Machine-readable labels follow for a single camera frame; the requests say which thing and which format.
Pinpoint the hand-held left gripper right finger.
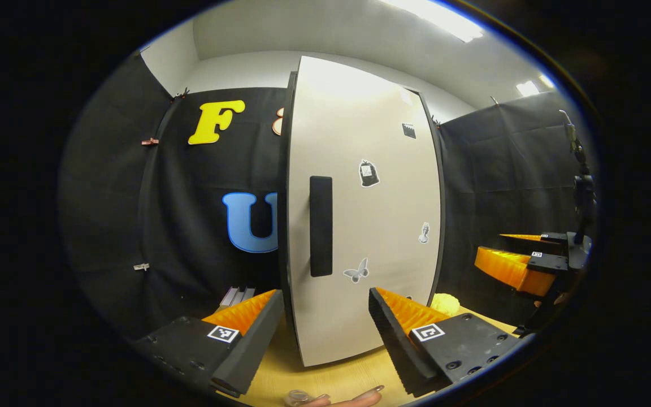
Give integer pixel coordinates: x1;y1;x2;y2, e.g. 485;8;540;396
368;287;524;397

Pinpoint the yellow fuzzy object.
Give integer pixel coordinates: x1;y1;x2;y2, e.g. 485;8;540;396
428;292;462;317

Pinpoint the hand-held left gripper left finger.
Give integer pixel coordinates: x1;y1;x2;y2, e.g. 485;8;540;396
133;289;285;397

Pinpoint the black door handle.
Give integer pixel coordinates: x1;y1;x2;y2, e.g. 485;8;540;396
309;175;333;278

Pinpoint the black backdrop cloth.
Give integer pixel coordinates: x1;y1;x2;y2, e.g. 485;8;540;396
59;51;592;340

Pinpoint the grey cabinet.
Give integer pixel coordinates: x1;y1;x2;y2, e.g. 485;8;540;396
277;71;448;368

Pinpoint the beige cabinet door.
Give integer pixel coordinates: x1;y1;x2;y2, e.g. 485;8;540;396
286;55;444;368

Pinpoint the long ceiling light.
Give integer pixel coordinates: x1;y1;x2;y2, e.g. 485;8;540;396
379;0;484;43

